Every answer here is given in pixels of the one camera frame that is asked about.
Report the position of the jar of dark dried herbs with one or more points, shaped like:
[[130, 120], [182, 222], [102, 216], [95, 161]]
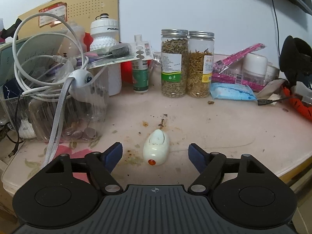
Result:
[[174, 62]]

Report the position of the jar of yellow dried herbs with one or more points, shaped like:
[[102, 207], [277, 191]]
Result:
[[201, 60]]

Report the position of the green white spray bottle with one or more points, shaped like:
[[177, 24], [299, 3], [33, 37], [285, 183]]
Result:
[[140, 67]]

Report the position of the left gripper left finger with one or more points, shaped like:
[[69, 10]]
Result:
[[100, 166]]

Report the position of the white oval device red ends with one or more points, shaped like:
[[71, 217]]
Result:
[[156, 148]]

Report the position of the black cloth item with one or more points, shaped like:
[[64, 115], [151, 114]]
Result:
[[295, 61]]

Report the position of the pink packaged sticks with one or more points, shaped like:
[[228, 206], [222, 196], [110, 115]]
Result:
[[230, 69]]

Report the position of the brown envelope with label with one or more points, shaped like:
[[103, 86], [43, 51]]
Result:
[[82, 12]]

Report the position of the blue tissue pack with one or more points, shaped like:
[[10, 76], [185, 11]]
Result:
[[227, 91]]

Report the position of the white lidded jar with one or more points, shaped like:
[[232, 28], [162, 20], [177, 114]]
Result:
[[254, 68]]

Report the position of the white sports water bottle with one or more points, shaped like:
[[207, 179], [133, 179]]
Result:
[[105, 32]]

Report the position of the clear plastic coin container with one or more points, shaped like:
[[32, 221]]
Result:
[[84, 114]]

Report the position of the packaged grey brush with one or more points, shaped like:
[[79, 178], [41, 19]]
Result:
[[120, 53]]

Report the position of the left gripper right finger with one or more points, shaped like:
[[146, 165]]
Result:
[[209, 166]]

